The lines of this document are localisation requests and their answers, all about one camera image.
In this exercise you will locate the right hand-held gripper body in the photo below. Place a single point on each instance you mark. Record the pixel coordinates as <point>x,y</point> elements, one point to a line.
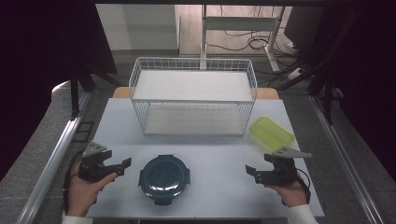
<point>285,174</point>

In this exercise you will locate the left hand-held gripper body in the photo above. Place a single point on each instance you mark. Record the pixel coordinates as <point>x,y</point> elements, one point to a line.
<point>93,168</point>

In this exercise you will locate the green plastic food container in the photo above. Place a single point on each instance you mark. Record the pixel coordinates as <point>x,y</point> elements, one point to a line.
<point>271,133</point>

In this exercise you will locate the person's right hand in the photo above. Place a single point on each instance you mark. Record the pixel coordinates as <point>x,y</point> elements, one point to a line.
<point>294,194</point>

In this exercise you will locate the person's left hand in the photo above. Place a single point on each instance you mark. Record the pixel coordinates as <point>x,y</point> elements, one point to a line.
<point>82,196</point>

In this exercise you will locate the person's right white sleeve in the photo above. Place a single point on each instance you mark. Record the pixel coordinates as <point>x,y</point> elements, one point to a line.
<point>301,215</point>

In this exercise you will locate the person's white sleeve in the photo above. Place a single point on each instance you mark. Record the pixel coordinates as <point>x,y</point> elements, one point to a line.
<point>76,220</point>
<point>301,215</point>

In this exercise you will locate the dark blue round lid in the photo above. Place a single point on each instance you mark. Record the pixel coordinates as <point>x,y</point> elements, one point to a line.
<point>164,179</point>

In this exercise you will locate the person's left white sleeve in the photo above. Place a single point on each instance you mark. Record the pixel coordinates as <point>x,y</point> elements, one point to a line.
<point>76,220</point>

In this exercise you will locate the wooden table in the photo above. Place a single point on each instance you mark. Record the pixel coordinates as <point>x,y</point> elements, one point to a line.
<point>121,92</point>

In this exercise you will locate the black metal stand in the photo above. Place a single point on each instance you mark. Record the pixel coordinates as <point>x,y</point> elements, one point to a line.
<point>74,96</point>
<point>327,99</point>

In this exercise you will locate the white power strip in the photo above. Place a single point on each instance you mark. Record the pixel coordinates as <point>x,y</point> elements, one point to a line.
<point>294,73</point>

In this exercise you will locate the dark curtain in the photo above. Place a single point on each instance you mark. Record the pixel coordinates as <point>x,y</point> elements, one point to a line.
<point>37,62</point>
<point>367,77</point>

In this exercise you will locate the white cabinet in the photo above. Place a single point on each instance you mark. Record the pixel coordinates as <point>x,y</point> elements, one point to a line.
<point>137,26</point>

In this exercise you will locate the aluminium rail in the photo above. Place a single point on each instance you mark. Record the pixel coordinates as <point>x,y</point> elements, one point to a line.
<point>345,155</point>
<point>56,155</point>

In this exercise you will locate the white metal desk frame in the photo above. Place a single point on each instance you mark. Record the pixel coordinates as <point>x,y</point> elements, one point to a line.
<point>239,23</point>

